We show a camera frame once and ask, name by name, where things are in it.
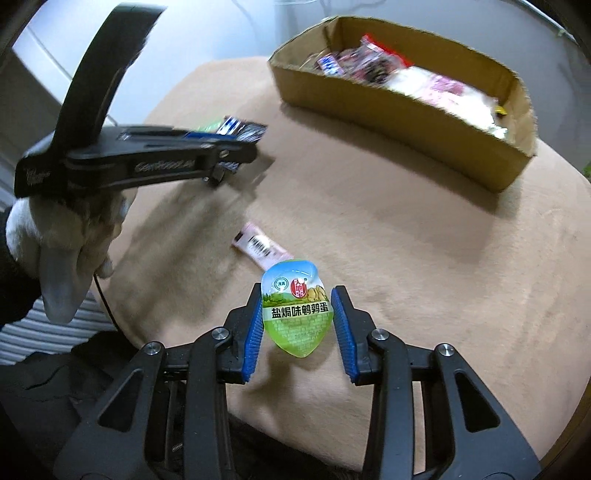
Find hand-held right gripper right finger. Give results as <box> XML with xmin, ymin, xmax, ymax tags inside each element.
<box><xmin>331</xmin><ymin>285</ymin><xmax>540</xmax><ymax>480</ymax></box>

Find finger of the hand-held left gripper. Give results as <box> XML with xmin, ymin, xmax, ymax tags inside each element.
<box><xmin>202</xmin><ymin>140</ymin><xmax>259</xmax><ymax>186</ymax></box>
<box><xmin>119</xmin><ymin>128</ymin><xmax>232</xmax><ymax>142</ymax></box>

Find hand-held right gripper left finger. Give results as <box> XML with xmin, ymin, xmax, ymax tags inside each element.
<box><xmin>55</xmin><ymin>284</ymin><xmax>265</xmax><ymax>480</ymax></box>

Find dark blue snack packet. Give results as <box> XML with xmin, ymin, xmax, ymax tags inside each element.
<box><xmin>216</xmin><ymin>116</ymin><xmax>269</xmax><ymax>172</ymax></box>

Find green egg snack packet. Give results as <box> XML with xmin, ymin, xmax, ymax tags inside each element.
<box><xmin>260</xmin><ymin>259</ymin><xmax>334</xmax><ymax>359</ymax></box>

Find pink barcode snack packet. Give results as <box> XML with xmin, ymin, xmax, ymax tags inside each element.
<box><xmin>232</xmin><ymin>221</ymin><xmax>295</xmax><ymax>271</ymax></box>

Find blue and white snack packet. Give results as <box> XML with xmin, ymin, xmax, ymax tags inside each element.
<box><xmin>317</xmin><ymin>52</ymin><xmax>342</xmax><ymax>76</ymax></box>

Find brown cardboard box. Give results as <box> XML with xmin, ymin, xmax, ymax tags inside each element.
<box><xmin>268</xmin><ymin>15</ymin><xmax>537</xmax><ymax>193</ymax></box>

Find dark red snack packet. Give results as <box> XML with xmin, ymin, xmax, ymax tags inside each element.
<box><xmin>336</xmin><ymin>34</ymin><xmax>414</xmax><ymax>87</ymax></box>

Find pink and white bread packet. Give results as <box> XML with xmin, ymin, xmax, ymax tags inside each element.
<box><xmin>385</xmin><ymin>65</ymin><xmax>509</xmax><ymax>138</ymax></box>

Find person's left forearm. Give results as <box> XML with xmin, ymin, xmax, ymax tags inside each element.
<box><xmin>0</xmin><ymin>210</ymin><xmax>43</xmax><ymax>329</ymax></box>

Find person's left hand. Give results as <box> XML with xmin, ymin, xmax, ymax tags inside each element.
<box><xmin>6</xmin><ymin>188</ymin><xmax>138</xmax><ymax>323</ymax></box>

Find striped cloth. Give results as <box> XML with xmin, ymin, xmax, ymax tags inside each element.
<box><xmin>0</xmin><ymin>295</ymin><xmax>117</xmax><ymax>366</ymax></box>

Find person's dark clothing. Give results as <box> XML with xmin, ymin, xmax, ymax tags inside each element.
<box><xmin>0</xmin><ymin>330</ymin><xmax>241</xmax><ymax>480</ymax></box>

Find black cable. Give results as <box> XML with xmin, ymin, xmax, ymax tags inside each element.
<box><xmin>93</xmin><ymin>273</ymin><xmax>122</xmax><ymax>334</ymax></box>

